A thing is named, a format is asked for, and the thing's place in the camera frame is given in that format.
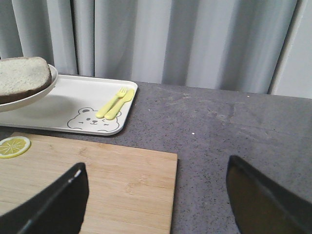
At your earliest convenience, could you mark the white round plate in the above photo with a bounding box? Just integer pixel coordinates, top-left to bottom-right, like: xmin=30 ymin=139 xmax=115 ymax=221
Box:
xmin=0 ymin=64 xmax=59 ymax=112

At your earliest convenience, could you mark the white bread slice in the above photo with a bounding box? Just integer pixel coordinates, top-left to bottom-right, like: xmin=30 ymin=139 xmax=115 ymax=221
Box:
xmin=0 ymin=57 xmax=52 ymax=104

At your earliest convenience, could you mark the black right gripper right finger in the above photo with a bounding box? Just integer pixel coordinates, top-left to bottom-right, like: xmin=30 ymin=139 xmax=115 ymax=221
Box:
xmin=226 ymin=156 xmax=312 ymax=234

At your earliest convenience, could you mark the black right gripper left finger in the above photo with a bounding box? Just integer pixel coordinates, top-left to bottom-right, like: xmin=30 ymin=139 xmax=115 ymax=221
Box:
xmin=0 ymin=163 xmax=89 ymax=234

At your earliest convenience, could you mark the grey curtain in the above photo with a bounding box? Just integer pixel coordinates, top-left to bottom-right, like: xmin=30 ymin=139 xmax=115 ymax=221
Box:
xmin=0 ymin=0 xmax=312 ymax=98

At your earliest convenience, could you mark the yellow lemon slice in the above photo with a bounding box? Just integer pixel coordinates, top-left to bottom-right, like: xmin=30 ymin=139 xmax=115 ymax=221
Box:
xmin=0 ymin=136 xmax=31 ymax=159

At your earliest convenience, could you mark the wooden cutting board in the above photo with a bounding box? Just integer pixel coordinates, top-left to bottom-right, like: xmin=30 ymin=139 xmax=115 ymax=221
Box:
xmin=0 ymin=134 xmax=177 ymax=234

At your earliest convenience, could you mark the yellow plastic fork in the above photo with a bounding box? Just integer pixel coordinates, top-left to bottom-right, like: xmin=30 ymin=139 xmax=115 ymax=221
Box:
xmin=96 ymin=87 xmax=128 ymax=118

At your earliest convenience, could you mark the white bear tray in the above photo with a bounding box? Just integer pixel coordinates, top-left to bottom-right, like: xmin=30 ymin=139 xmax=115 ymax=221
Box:
xmin=0 ymin=75 xmax=137 ymax=136

